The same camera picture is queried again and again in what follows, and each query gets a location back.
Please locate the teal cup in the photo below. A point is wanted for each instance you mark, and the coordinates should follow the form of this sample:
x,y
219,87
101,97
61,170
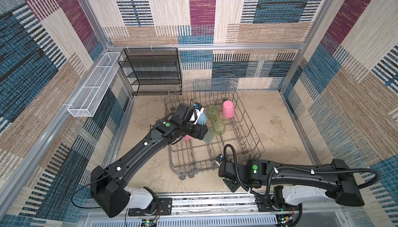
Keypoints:
x,y
209,136

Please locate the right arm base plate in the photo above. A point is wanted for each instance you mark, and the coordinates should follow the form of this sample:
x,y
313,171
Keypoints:
x,y
275,203

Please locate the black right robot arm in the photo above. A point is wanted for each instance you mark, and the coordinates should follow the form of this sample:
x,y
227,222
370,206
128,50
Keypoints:
x,y
279,187

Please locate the black mesh shelf unit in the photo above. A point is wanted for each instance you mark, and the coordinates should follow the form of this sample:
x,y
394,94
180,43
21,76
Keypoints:
x,y
151,71

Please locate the pink plastic cup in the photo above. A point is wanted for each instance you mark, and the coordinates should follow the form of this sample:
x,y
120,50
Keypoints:
x,y
228,111

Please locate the grey wire dish rack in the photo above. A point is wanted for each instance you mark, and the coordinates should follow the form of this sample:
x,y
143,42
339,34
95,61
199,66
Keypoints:
x,y
228,122

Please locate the green translucent cup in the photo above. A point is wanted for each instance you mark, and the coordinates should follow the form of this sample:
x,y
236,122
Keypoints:
x,y
213,113

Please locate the white wire wall basket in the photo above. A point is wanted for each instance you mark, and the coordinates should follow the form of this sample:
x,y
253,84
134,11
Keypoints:
x,y
89,97

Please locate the aluminium front rail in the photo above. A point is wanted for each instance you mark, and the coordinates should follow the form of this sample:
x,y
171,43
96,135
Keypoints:
x,y
221,209

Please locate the light blue mug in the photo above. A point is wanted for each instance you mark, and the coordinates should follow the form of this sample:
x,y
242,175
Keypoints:
x,y
202,119

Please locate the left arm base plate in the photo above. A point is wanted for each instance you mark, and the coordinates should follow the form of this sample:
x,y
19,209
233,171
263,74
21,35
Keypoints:
x,y
161,206

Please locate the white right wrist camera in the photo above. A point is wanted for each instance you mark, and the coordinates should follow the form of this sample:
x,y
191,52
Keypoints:
x,y
219,159

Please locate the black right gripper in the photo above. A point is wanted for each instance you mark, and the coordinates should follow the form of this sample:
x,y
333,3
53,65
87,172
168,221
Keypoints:
x,y
232,187

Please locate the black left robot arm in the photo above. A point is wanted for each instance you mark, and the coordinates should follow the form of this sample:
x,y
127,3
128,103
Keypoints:
x,y
109,186

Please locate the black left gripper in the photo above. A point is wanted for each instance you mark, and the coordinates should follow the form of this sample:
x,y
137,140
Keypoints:
x,y
202,132

